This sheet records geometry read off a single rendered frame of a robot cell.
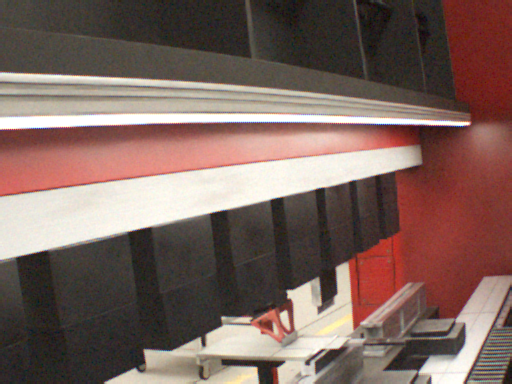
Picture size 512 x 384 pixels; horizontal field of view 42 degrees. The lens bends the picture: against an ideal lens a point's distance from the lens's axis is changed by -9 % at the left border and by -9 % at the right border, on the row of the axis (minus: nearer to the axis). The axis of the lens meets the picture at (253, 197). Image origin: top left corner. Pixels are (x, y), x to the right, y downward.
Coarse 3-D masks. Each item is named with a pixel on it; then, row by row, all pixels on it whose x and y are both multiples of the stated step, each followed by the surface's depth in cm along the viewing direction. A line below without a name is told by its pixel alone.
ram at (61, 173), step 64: (0, 128) 67; (64, 128) 76; (128, 128) 87; (192, 128) 101; (256, 128) 118; (320, 128) 144; (384, 128) 186; (0, 192) 66; (64, 192) 75; (128, 192) 86; (192, 192) 99; (256, 192) 117; (0, 256) 66
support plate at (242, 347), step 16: (240, 336) 169; (256, 336) 167; (304, 336) 162; (320, 336) 160; (208, 352) 156; (224, 352) 155; (240, 352) 154; (256, 352) 152; (272, 352) 151; (288, 352) 149; (304, 352) 148
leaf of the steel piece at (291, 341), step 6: (288, 336) 156; (294, 336) 159; (282, 342) 153; (288, 342) 156; (294, 342) 157; (300, 342) 156; (306, 342) 155; (312, 342) 155; (318, 342) 154; (324, 342) 153; (330, 342) 153; (282, 348) 153; (288, 348) 152; (294, 348) 152; (300, 348) 151; (306, 348) 151; (312, 348) 150; (318, 348) 149
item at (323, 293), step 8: (328, 272) 151; (336, 272) 155; (312, 280) 147; (320, 280) 147; (328, 280) 151; (336, 280) 155; (312, 288) 147; (320, 288) 146; (328, 288) 150; (336, 288) 155; (312, 296) 147; (320, 296) 146; (328, 296) 150; (320, 304) 146; (328, 304) 152; (320, 312) 148
